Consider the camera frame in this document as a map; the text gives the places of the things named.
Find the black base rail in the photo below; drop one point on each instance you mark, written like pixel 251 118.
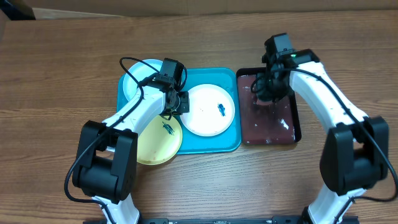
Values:
pixel 273 220

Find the light blue plate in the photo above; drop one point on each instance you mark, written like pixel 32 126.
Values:
pixel 139 71

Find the green sponge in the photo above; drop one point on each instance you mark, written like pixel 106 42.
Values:
pixel 264 103

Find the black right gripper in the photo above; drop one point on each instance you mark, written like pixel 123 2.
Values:
pixel 263 94

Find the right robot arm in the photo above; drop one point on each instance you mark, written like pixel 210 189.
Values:
pixel 355 154

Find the teal plastic tray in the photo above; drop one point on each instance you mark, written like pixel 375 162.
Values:
pixel 230 139

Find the white plate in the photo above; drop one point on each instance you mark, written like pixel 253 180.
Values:
pixel 211 110

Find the black tray with red liquid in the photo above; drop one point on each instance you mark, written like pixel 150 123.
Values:
pixel 273 124

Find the yellow plate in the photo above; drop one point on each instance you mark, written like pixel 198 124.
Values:
pixel 159 141

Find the cardboard sheet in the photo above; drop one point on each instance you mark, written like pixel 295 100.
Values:
pixel 207 7

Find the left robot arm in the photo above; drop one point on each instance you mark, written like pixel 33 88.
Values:
pixel 106 159

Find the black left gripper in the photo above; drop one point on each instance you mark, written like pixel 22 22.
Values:
pixel 184 107

